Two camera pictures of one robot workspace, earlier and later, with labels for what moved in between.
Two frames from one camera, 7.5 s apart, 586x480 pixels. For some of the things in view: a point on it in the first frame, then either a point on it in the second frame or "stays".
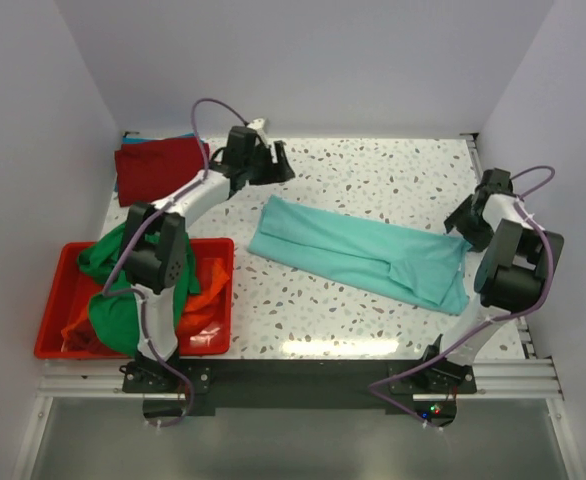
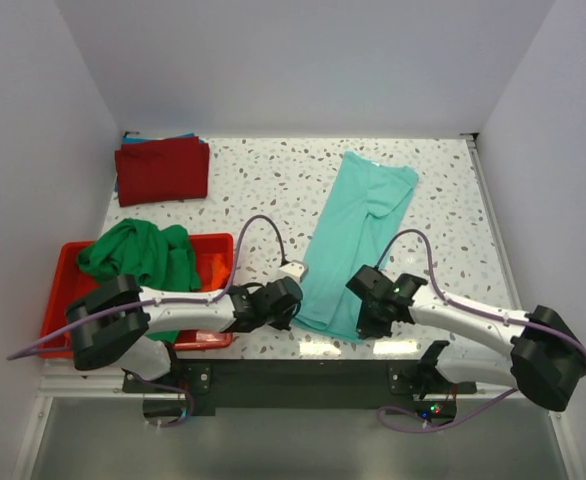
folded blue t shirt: [138, 139] stays
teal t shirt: [417, 266] -> [364, 205]
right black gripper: [468, 223] -> [368, 310]
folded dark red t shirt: [148, 168] stays
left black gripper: [265, 163] -> [287, 310]
